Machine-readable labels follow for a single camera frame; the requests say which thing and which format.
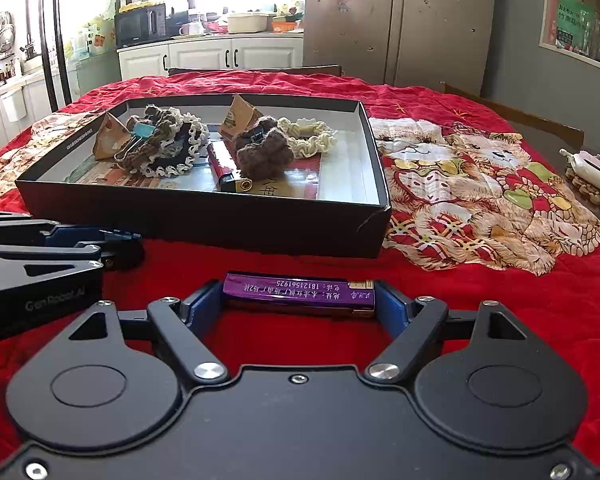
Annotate metal bowls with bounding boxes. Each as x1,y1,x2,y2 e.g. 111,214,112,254
0,10,17,53

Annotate purple lighter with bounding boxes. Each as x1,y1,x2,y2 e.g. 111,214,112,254
222,271,377,318

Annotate brown triangular packet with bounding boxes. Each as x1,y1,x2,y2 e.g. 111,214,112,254
91,112,133,162
217,92,261,141

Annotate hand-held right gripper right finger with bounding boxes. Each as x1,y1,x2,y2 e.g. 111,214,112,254
365,280,531,385

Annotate black door frame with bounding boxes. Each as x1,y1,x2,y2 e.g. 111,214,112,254
27,0,73,111

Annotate cream crocheted scrunchie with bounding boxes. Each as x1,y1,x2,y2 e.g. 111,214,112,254
277,116,338,162

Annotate white hanging bin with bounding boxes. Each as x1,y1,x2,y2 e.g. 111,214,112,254
0,91,28,122

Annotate red lighter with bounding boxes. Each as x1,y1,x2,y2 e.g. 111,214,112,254
206,141,253,193

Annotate side kitchen counter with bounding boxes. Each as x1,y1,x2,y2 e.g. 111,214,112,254
0,60,81,161

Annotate woven coaster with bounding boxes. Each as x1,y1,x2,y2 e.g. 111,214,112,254
565,167,600,218

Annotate grey refrigerator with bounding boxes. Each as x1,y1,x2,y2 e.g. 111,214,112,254
302,0,498,96

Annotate black cardboard box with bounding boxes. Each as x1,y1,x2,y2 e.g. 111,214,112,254
15,92,393,259

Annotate brown fuzzy hair claw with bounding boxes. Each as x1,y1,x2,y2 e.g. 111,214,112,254
232,116,296,181

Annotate white kitchen cabinet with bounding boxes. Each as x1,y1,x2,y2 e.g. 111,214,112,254
117,35,305,81

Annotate brown crocheted scrunchie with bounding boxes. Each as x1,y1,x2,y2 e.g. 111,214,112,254
120,104,191,173

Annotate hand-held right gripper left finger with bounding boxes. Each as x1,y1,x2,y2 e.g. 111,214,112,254
67,280,229,385

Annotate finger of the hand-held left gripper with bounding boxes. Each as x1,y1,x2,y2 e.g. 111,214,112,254
0,211,143,248
0,240,146,283

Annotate black white-lace cat scrunchie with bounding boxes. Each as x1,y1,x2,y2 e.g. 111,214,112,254
140,115,211,178

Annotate black microwave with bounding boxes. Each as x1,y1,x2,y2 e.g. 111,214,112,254
114,4,167,48

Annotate green poster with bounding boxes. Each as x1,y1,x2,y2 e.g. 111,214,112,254
555,0,596,51

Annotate red printed blanket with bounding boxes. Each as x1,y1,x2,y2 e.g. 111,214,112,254
0,71,600,461

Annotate white ceramic teapot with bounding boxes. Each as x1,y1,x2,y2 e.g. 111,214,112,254
560,149,600,191

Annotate white plastic basin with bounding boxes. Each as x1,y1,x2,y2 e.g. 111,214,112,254
227,12,270,35

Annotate teal binder clip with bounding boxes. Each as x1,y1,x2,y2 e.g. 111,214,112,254
112,121,156,163

